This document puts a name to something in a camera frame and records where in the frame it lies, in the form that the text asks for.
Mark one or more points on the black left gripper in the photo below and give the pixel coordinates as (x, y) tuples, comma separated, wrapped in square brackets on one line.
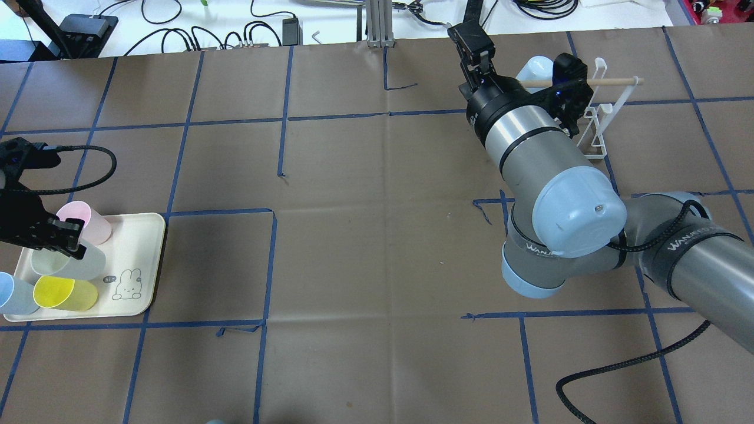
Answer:
[(19, 217)]

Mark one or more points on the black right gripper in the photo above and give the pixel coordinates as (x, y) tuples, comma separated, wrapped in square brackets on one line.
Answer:
[(492, 98)]

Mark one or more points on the pale green white cup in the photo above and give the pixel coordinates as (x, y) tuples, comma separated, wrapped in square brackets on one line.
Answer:
[(53, 263)]

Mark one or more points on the light blue cup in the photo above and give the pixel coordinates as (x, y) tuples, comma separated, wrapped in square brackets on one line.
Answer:
[(17, 295), (537, 68)]

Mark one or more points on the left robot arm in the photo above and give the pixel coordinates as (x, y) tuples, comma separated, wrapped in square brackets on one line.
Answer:
[(25, 222)]

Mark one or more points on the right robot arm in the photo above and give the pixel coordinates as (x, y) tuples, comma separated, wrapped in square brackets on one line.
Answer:
[(567, 220)]

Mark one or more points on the pink cup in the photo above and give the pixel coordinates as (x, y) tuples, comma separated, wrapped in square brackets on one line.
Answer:
[(96, 229)]

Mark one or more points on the yellow cup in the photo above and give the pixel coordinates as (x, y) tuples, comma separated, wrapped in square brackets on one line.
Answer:
[(61, 293)]

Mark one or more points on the cream plastic tray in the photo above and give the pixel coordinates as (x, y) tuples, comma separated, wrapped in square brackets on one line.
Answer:
[(126, 286)]

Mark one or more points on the black power adapter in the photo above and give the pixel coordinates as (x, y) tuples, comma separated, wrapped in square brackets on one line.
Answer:
[(291, 32)]

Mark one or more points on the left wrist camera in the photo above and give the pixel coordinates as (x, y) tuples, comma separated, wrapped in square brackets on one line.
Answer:
[(18, 155)]

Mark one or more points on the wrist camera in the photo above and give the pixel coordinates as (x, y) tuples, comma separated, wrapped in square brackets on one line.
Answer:
[(570, 94), (18, 155)]

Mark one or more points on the aluminium frame post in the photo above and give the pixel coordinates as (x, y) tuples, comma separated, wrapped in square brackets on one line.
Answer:
[(379, 23)]

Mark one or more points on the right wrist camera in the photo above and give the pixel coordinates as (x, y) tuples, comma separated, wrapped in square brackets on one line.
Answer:
[(570, 94)]

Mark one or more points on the white wire cup rack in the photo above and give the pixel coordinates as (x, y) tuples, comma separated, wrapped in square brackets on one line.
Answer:
[(597, 116)]

